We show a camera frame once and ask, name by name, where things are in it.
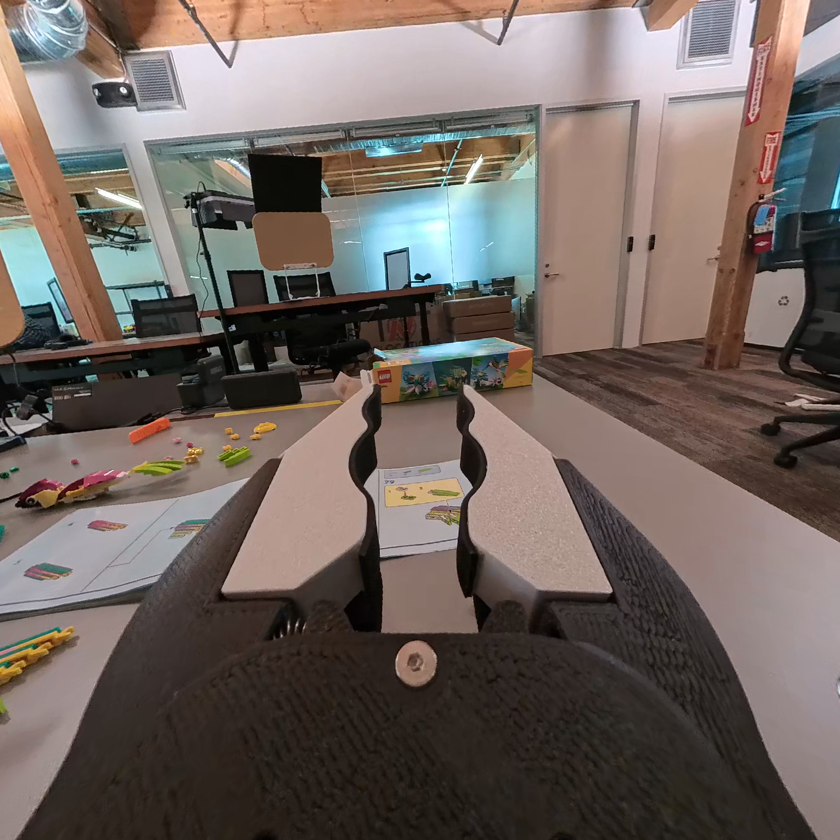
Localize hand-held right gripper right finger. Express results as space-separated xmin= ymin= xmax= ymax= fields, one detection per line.
xmin=456 ymin=385 xmax=614 ymax=631

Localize black high-back office chair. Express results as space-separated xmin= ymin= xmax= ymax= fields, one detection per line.
xmin=272 ymin=272 xmax=371 ymax=382

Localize scattered small lego bits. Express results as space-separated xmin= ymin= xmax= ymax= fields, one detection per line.
xmin=71 ymin=427 xmax=242 ymax=468

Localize red fire extinguisher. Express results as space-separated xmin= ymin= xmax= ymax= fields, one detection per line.
xmin=747 ymin=192 xmax=780 ymax=257

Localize wall air vent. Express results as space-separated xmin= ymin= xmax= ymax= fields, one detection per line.
xmin=122 ymin=50 xmax=186 ymax=112
xmin=677 ymin=0 xmax=739 ymax=69

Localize pink and yellow lego bird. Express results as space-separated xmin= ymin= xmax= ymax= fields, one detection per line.
xmin=16 ymin=469 xmax=130 ymax=510

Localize wooden post with red signs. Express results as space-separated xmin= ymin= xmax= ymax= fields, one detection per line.
xmin=698 ymin=0 xmax=812 ymax=372

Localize wooden desk with keyboard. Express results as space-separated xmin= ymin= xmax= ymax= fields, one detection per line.
xmin=0 ymin=331 xmax=227 ymax=388

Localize black mesh office chair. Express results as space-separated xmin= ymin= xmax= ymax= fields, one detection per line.
xmin=760 ymin=225 xmax=840 ymax=468

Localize colourful lego set box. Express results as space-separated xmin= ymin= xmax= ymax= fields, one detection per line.
xmin=373 ymin=337 xmax=534 ymax=404

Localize black power station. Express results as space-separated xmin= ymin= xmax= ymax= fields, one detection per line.
xmin=178 ymin=354 xmax=228 ymax=408

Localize black fabric case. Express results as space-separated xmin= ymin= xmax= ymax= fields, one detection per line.
xmin=221 ymin=368 xmax=303 ymax=410

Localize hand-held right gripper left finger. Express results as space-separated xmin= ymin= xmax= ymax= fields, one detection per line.
xmin=222 ymin=385 xmax=383 ymax=631

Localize long wooden desk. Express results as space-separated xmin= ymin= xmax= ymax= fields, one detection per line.
xmin=199 ymin=285 xmax=446 ymax=371

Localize black tripod with camera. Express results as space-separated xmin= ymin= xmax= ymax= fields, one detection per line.
xmin=183 ymin=189 xmax=258 ymax=376

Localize striped lego wing assembly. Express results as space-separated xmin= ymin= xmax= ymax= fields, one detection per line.
xmin=0 ymin=626 xmax=77 ymax=687

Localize silver air duct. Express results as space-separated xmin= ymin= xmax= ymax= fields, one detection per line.
xmin=3 ymin=0 xmax=89 ymax=65

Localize white door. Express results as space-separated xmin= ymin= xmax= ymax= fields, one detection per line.
xmin=642 ymin=92 xmax=749 ymax=347
xmin=542 ymin=100 xmax=640 ymax=358

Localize white recycling bin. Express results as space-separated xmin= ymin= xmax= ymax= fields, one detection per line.
xmin=750 ymin=268 xmax=807 ymax=350

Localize plain wooden post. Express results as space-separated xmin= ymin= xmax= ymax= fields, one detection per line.
xmin=0 ymin=18 xmax=126 ymax=343

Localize black flat box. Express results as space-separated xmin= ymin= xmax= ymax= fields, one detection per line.
xmin=52 ymin=379 xmax=186 ymax=432

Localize stack of cardboard boxes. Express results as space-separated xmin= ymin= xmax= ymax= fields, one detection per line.
xmin=442 ymin=294 xmax=517 ymax=343

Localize lego instruction booklet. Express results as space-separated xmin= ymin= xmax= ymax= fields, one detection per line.
xmin=0 ymin=462 xmax=475 ymax=619

